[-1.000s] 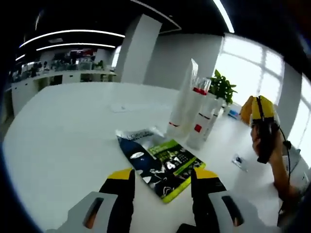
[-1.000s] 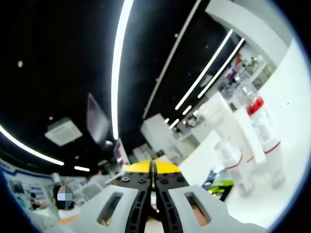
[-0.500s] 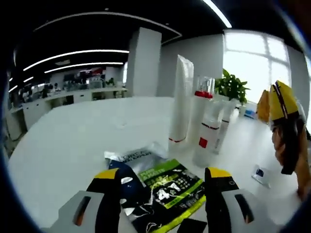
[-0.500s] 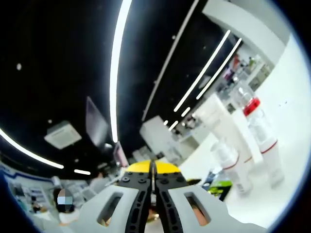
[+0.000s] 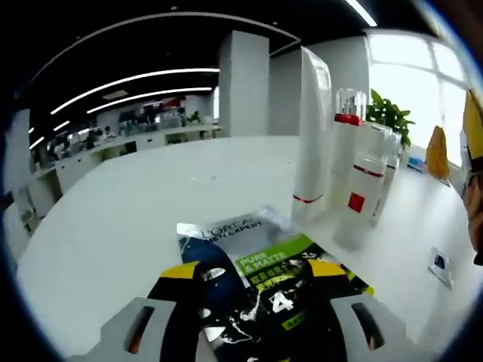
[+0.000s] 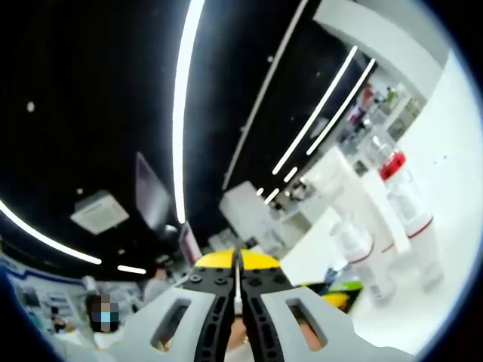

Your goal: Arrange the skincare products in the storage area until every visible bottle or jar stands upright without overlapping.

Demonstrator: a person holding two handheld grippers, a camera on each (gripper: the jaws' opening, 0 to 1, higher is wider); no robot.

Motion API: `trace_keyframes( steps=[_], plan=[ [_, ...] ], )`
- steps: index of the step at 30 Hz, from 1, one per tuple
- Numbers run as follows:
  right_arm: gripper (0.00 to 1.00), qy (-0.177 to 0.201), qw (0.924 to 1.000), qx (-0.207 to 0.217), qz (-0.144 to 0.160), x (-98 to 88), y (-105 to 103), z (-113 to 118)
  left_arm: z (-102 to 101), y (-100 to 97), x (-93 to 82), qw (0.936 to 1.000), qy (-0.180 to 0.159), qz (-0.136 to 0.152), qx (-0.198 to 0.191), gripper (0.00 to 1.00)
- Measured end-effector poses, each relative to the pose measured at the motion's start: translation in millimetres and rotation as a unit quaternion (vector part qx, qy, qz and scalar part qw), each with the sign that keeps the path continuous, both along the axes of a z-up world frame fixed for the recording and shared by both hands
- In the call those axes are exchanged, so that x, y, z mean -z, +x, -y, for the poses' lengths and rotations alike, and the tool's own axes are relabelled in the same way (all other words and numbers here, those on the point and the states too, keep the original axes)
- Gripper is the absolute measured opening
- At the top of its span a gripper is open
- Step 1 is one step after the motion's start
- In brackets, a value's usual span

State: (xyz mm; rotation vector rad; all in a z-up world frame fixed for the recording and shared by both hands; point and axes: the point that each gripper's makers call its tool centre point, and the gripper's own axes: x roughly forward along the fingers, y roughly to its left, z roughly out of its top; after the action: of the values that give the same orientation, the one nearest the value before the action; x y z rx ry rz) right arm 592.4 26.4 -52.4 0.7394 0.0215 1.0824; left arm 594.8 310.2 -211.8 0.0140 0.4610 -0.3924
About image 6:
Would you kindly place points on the straight ceiling light strip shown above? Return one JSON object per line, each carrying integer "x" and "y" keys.
{"x": 341, "y": 107}
{"x": 317, "y": 109}

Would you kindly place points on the red-capped skincare bottle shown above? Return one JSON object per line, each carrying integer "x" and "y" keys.
{"x": 411, "y": 215}

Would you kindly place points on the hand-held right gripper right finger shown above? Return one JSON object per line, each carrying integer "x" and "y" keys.
{"x": 339, "y": 339}

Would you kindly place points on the person's right hand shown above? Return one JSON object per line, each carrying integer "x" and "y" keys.
{"x": 237, "y": 339}

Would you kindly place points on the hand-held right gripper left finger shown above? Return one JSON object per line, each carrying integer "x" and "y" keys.
{"x": 136, "y": 343}

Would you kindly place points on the green skincare sachet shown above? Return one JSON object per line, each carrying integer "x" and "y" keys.
{"x": 345, "y": 286}

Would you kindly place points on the white skincare tube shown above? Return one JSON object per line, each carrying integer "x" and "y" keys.
{"x": 354, "y": 196}

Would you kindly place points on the computer monitor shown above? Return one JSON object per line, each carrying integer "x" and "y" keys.
{"x": 188, "y": 245}

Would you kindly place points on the large dark hanging screen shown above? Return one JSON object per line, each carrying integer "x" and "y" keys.
{"x": 151, "y": 192}

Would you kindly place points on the ceiling air conditioner unit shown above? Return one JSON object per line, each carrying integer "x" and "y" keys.
{"x": 100, "y": 213}

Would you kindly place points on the long curved ceiling light strip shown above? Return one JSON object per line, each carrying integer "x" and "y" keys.
{"x": 180, "y": 151}

